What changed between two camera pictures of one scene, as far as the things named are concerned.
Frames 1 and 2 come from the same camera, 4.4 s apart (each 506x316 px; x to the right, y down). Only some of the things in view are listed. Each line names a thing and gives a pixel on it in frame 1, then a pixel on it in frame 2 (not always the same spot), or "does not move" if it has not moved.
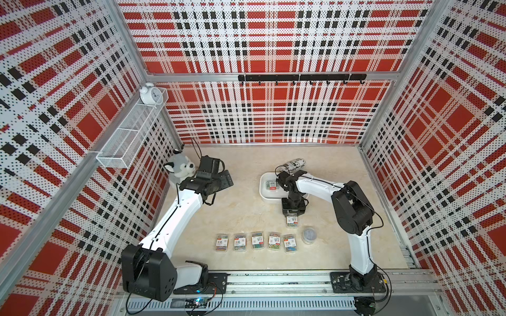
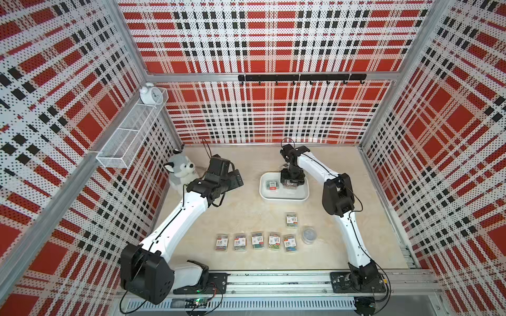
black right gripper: x=298 y=210 → x=299 y=180
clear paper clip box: x=240 y=243 does not move
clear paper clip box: x=222 y=242 does not move
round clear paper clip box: x=309 y=235 does not move
